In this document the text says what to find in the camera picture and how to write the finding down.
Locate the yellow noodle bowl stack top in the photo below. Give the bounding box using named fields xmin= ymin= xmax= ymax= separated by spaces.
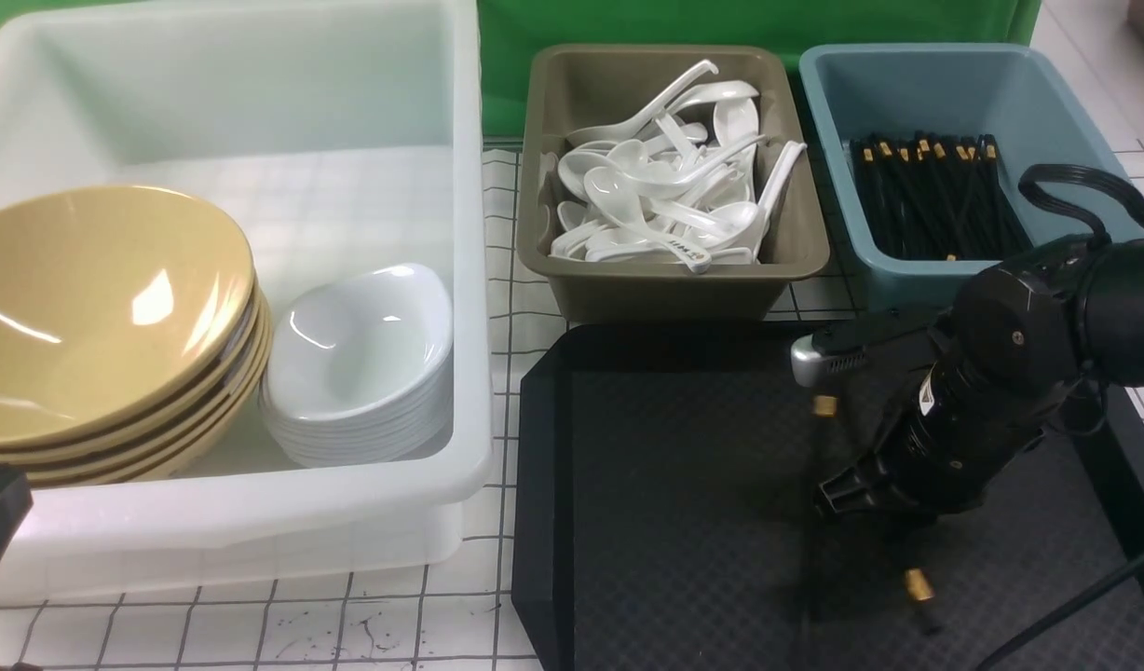
xmin=0 ymin=283 xmax=268 ymax=466

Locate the large white plastic tub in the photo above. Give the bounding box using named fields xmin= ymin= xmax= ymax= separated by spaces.
xmin=0 ymin=1 xmax=494 ymax=606

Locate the brown plastic spoon bin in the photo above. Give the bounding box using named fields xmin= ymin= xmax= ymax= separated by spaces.
xmin=515 ymin=43 xmax=831 ymax=322

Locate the green backdrop cloth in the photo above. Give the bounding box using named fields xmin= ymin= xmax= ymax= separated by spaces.
xmin=477 ymin=1 xmax=1040 ymax=131

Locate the black chopstick gold tip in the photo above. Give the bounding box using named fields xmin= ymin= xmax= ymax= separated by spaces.
xmin=903 ymin=568 xmax=943 ymax=637

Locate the white side dish stack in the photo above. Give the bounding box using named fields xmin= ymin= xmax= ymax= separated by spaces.
xmin=259 ymin=263 xmax=454 ymax=468

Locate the black chopsticks bundle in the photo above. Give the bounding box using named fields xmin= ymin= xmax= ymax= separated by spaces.
xmin=849 ymin=131 xmax=1033 ymax=262

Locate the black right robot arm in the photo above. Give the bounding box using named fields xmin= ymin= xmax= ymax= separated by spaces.
xmin=792 ymin=163 xmax=1144 ymax=519

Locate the black serving tray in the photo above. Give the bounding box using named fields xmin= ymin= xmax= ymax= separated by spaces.
xmin=511 ymin=322 xmax=1144 ymax=670

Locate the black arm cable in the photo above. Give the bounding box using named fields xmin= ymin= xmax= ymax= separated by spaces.
xmin=977 ymin=541 xmax=1144 ymax=671

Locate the white soup spoons pile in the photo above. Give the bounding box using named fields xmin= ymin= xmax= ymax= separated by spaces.
xmin=548 ymin=59 xmax=807 ymax=275

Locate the yellow stacked bowl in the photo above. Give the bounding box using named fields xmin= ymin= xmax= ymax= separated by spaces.
xmin=0 ymin=293 xmax=271 ymax=486
xmin=24 ymin=315 xmax=271 ymax=488

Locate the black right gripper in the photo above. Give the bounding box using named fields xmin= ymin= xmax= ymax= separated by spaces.
xmin=815 ymin=360 xmax=1083 ymax=522

